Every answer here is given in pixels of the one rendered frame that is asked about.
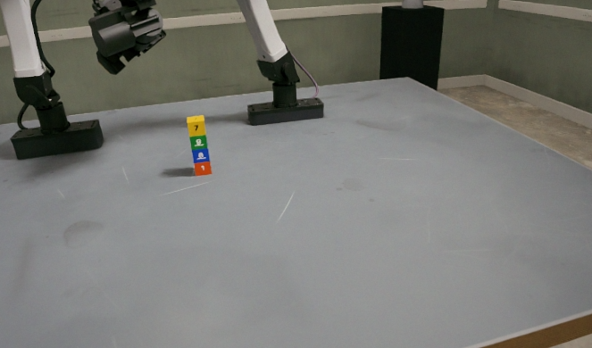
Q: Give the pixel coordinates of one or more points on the yellow block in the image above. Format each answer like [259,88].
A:
[196,126]

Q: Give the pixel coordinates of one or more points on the orange block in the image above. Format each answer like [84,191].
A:
[203,168]

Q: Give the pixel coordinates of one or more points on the blue block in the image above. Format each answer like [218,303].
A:
[201,155]

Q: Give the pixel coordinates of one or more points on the green block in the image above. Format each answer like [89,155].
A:
[198,142]

